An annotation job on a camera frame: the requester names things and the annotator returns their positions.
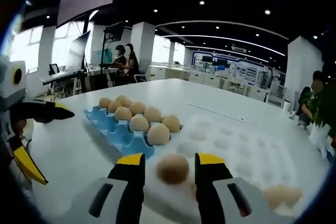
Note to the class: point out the single brown egg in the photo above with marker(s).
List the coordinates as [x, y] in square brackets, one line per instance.
[173, 169]
[292, 193]
[274, 197]

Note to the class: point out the cluster of brown eggs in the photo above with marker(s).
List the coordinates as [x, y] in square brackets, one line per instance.
[157, 133]

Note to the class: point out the black monitor on pole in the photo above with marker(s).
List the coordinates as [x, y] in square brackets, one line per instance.
[115, 31]

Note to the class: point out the small black tablet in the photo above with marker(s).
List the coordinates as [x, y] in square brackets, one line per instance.
[54, 68]

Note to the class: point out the white square pillar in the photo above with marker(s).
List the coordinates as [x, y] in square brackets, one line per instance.
[302, 64]
[143, 45]

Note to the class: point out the dark desk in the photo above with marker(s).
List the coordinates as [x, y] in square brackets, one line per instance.
[63, 75]

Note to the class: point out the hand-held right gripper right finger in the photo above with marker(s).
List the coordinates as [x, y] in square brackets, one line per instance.
[210, 195]

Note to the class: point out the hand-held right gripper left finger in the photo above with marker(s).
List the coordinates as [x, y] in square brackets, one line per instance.
[131, 195]

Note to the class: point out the green potted plant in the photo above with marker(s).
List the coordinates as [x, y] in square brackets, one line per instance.
[328, 108]

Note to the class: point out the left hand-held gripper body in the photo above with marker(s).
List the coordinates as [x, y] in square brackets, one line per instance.
[8, 90]

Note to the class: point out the white plant pot wrap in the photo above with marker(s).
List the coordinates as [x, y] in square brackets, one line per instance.
[319, 140]

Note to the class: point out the white paper cup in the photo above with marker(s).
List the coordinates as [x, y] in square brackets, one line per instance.
[285, 106]

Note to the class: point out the row of white cabinets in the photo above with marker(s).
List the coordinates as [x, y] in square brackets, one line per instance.
[204, 77]

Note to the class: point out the large dark tilted screen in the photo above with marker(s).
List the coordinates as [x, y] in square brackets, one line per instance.
[78, 51]

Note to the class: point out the blue egg tray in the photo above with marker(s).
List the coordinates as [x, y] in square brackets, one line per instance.
[118, 134]

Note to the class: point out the white chair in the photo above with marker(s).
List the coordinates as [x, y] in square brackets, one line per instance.
[141, 77]

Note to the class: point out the grey office chair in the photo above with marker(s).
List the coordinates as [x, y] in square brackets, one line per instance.
[275, 94]

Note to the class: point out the person's left hand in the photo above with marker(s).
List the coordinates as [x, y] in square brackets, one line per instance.
[20, 128]

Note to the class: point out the grey rounded object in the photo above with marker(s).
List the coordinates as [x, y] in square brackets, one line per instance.
[305, 121]

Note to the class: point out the ceiling air conditioner unit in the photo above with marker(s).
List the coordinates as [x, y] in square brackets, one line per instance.
[239, 48]

